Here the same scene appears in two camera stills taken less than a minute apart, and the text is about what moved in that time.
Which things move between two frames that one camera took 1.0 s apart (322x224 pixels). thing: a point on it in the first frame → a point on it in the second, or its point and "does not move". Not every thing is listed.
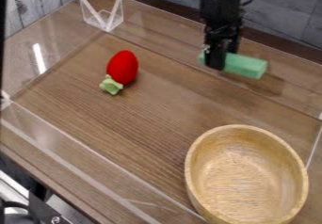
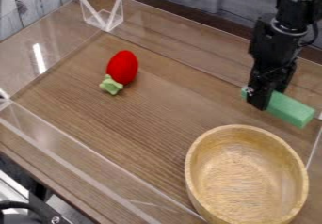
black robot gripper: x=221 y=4 → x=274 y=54
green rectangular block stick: x=242 y=65 → x=289 y=109
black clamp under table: x=39 y=210 does not move
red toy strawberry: x=122 y=69 does not move
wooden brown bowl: x=246 y=175 does not move
